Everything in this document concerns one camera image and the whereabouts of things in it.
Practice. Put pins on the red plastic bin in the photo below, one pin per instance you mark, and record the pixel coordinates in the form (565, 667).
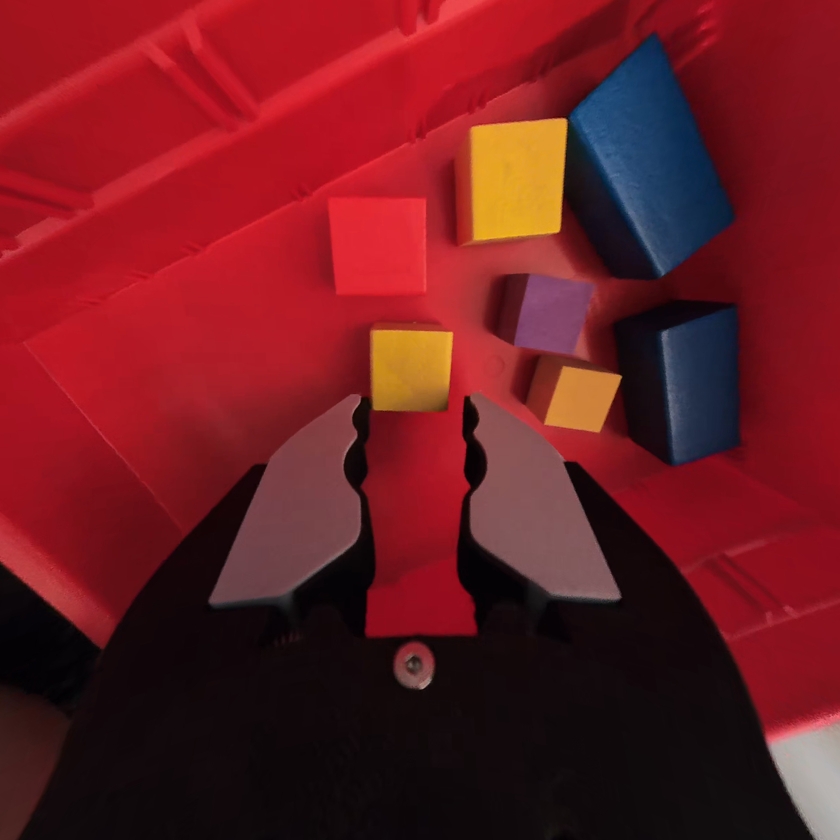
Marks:
(164, 394)

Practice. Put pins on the purple wooden cube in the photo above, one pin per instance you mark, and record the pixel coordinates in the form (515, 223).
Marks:
(554, 313)

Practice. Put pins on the red wooden cube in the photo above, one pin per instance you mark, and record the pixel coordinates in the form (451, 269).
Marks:
(377, 246)

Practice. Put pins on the blue rectangular wooden block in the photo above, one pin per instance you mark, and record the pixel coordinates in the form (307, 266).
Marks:
(689, 387)
(646, 157)

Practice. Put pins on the yellow wooden cube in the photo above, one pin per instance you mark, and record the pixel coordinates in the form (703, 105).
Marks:
(515, 180)
(581, 397)
(410, 369)

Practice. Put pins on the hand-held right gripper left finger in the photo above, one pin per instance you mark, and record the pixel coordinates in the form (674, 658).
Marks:
(295, 518)

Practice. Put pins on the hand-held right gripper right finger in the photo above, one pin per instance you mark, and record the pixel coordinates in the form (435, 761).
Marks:
(531, 518)

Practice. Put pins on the person's right forearm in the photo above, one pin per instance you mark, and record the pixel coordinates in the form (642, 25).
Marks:
(26, 774)

